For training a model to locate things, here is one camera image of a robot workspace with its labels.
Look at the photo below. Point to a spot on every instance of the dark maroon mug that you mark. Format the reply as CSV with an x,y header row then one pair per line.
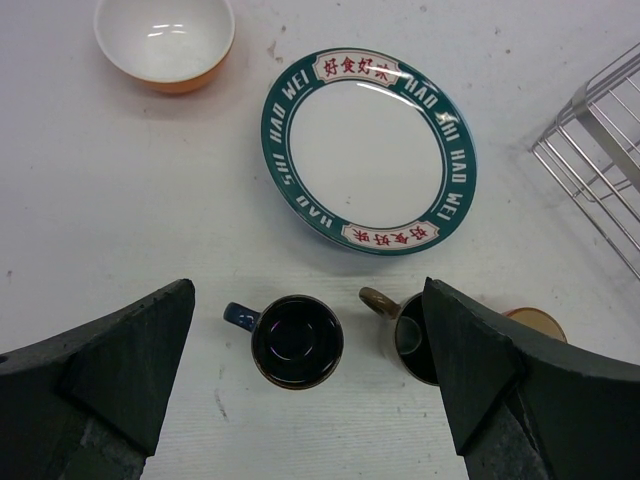
x,y
403,336

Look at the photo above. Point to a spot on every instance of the green rimmed printed plate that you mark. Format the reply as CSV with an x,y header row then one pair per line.
x,y
368,151

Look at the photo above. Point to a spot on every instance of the dark blue mug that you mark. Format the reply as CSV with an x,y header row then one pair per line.
x,y
296,342

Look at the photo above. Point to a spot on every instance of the metal wire dish rack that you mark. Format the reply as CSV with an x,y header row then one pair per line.
x,y
591,149

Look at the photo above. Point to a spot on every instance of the orange bowl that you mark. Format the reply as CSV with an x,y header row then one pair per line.
x,y
171,47

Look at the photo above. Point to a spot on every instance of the orange red mug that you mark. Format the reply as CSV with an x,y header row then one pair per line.
x,y
538,320

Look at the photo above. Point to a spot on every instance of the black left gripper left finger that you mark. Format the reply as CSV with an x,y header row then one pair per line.
x,y
90,403

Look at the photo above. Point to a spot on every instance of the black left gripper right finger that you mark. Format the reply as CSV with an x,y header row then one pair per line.
x,y
522,405

